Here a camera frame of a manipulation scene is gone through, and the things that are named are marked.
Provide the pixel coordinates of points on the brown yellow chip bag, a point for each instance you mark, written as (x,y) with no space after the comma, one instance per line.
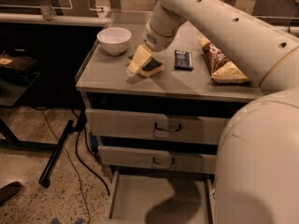
(222,70)

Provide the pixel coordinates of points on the middle grey drawer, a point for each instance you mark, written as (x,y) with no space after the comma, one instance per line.
(157,159)

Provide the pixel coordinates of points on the bottom grey open drawer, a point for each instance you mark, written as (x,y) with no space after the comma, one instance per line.
(152,197)

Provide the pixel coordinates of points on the white ceramic bowl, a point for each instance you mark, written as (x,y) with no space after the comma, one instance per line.
(114,40)

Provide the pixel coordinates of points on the dark shoe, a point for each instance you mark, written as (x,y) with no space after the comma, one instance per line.
(9,192)

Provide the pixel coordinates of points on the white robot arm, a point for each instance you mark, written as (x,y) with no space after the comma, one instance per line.
(257,167)

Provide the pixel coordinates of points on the grey metal drawer cabinet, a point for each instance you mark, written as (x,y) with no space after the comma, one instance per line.
(103,73)

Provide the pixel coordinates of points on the yellow green sponge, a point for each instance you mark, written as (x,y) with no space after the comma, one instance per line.
(150,69)

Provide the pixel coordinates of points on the black table leg bar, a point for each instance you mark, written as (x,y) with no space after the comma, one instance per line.
(44,179)

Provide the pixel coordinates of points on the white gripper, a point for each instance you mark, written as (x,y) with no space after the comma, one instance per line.
(158,40)

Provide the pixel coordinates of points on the top grey drawer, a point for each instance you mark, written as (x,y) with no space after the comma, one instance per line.
(158,118)

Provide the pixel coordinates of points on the dark blue snack bar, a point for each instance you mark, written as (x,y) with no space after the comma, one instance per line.
(183,60)

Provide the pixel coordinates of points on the dark side table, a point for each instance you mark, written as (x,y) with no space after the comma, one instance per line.
(16,76)

